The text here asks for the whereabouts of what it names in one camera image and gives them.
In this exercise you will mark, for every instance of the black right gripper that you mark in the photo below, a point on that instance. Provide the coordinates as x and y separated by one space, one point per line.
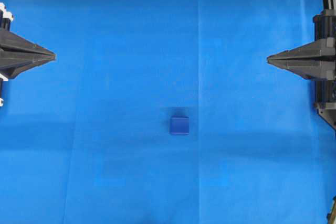
324 46

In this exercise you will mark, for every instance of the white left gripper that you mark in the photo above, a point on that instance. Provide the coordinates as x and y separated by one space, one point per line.
25 54

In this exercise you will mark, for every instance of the blue table cloth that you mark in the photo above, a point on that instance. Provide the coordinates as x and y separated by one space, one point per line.
86 138

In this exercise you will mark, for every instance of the blue block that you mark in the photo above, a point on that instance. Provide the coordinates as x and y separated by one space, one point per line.
179 125

